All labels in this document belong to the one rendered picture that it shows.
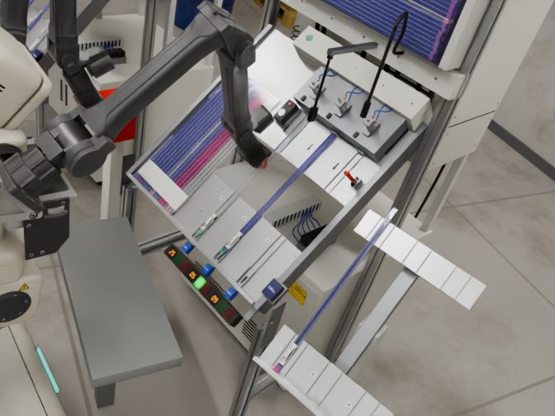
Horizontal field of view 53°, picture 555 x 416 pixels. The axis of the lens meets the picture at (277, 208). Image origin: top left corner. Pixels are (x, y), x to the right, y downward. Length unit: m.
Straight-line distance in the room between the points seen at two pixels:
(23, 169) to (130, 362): 0.67
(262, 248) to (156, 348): 0.40
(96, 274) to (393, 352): 1.42
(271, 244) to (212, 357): 0.85
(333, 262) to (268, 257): 0.39
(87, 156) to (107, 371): 0.65
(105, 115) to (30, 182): 0.18
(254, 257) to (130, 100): 0.70
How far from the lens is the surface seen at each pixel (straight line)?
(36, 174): 1.12
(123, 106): 1.11
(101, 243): 1.87
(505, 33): 1.77
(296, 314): 1.99
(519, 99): 4.86
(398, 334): 2.72
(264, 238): 1.64
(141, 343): 1.61
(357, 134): 1.62
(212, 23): 1.12
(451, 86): 1.57
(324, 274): 1.90
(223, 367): 2.34
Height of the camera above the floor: 1.88
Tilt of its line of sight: 37 degrees down
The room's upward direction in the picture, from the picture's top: 16 degrees clockwise
